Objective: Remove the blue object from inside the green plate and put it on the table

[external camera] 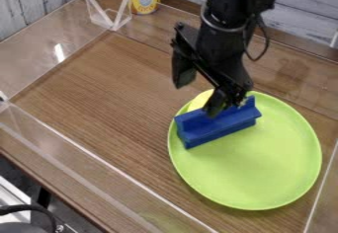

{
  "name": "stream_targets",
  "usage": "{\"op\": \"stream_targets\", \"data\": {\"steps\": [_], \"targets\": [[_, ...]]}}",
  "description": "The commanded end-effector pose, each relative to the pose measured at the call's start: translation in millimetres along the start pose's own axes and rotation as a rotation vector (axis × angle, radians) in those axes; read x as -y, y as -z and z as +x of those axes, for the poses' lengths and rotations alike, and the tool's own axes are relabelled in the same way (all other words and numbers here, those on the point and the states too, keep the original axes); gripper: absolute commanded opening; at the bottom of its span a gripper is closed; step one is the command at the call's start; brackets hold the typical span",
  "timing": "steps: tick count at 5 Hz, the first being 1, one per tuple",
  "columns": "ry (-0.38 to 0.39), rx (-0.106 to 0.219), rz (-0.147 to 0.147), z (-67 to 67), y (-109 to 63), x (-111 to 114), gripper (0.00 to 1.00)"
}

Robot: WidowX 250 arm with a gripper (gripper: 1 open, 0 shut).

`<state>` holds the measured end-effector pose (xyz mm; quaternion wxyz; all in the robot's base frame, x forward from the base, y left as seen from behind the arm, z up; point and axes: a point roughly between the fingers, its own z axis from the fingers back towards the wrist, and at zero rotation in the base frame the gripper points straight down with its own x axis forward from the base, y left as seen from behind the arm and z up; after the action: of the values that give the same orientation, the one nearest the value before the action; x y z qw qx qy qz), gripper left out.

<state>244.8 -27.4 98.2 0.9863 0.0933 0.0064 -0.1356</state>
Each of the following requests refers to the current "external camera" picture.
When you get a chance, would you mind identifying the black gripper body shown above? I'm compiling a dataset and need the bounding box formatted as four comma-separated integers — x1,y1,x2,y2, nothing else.
170,22,254,106

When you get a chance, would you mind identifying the green round plate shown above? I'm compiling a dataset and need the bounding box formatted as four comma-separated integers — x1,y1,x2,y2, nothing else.
169,92,322,210

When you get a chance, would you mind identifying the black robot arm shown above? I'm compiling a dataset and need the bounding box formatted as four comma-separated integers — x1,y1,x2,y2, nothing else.
171,0,277,117

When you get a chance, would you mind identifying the clear acrylic enclosure wall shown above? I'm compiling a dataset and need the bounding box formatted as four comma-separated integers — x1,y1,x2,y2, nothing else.
0,0,338,233

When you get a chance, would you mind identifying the yellow banana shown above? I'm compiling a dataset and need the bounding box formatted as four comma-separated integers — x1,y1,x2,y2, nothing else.
187,89,214,112

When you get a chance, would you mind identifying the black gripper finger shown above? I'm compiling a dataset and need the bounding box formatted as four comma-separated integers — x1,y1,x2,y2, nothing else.
203,88,233,117
171,47,197,89

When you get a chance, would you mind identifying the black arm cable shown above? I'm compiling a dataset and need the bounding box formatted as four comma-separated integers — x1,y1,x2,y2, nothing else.
242,16,273,62

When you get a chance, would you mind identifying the blue T-shaped block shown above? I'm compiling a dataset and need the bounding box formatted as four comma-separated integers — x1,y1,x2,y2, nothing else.
174,96,262,149

